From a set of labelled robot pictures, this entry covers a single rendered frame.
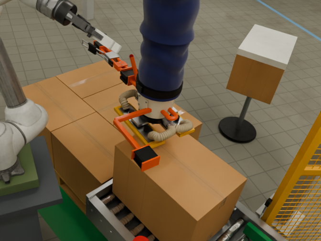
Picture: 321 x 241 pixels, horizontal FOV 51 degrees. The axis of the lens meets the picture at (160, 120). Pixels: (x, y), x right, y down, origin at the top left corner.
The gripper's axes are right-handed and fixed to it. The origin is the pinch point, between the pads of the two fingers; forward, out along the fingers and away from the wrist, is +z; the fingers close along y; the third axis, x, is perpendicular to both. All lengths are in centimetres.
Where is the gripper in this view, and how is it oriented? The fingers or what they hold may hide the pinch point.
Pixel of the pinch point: (113, 46)
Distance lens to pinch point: 111.4
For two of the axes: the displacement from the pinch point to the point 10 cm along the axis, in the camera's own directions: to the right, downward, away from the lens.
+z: 8.2, 5.7, 0.3
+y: -0.3, 1.1, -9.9
